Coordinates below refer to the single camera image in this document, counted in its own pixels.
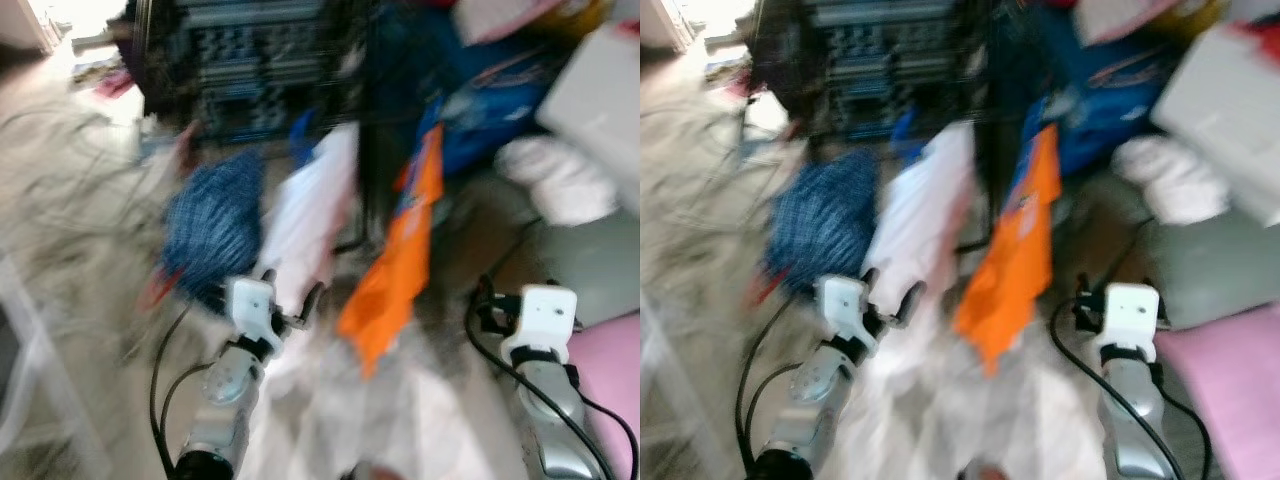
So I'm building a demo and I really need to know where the orange shirt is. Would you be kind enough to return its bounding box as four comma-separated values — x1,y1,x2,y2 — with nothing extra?
337,122,446,379
952,122,1063,376

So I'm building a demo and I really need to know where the white box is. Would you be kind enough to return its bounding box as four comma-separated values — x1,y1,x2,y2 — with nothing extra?
1150,20,1280,226
535,20,640,216

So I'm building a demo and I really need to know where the grey-green sofa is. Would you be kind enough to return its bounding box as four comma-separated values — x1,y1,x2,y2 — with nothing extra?
460,170,640,331
1075,180,1280,331

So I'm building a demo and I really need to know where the white crumpled cloth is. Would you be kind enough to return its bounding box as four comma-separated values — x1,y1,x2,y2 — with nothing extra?
495,135,621,226
1112,135,1231,226

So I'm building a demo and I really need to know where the white shirt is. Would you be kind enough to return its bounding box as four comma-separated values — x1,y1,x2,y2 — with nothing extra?
255,122,361,311
865,122,976,301

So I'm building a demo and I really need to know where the pink mat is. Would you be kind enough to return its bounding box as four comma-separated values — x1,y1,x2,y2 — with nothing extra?
565,312,640,480
1155,305,1280,480

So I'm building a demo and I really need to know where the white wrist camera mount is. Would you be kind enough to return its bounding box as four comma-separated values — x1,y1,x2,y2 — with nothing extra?
815,276,876,346
225,278,286,346
1095,284,1161,363
500,286,579,363

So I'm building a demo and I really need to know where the black clothes drying rack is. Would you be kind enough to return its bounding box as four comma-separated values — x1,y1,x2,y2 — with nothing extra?
130,0,401,251
750,0,1011,251

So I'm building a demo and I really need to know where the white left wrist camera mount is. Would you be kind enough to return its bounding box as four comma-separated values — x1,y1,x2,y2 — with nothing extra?
225,278,286,346
815,276,876,346

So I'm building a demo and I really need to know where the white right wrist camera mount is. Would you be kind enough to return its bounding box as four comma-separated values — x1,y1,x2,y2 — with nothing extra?
500,286,579,363
1095,284,1161,363

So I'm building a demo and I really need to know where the blue plaid shirt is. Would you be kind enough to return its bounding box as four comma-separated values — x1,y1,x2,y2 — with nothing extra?
160,150,266,311
770,150,881,301

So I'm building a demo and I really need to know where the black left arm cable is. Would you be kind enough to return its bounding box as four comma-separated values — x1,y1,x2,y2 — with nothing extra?
735,300,801,476
148,305,216,476

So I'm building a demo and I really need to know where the blue storage bin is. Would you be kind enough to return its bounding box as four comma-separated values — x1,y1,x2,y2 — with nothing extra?
400,10,566,179
1020,10,1186,179

